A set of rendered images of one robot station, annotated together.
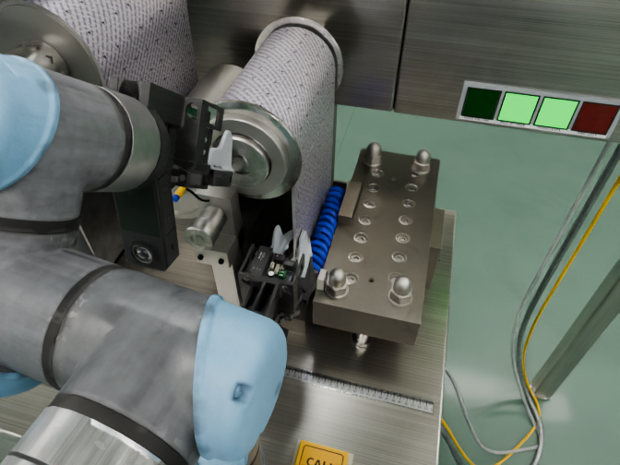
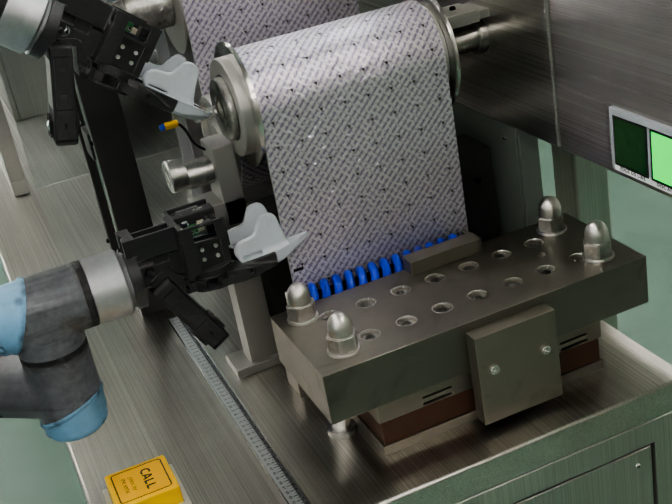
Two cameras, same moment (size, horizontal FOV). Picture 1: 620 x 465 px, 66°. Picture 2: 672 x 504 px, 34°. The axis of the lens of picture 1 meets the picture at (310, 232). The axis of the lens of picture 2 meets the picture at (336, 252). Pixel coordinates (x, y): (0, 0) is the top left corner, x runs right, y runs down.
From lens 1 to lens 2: 98 cm
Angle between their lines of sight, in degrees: 50
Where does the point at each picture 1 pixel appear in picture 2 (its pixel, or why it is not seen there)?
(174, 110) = (96, 13)
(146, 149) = (20, 18)
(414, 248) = (436, 321)
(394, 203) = (495, 276)
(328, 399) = (237, 456)
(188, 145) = (100, 45)
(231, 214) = (215, 169)
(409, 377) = (332, 487)
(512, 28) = (638, 26)
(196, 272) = not seen: hidden behind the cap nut
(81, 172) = not seen: outside the picture
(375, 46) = (529, 43)
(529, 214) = not seen: outside the picture
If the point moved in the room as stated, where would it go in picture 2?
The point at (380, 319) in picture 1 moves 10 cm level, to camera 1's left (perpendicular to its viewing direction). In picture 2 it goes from (303, 361) to (252, 333)
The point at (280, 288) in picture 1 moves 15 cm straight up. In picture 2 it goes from (174, 234) to (141, 104)
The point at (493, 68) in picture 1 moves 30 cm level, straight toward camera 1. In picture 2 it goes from (635, 89) to (350, 164)
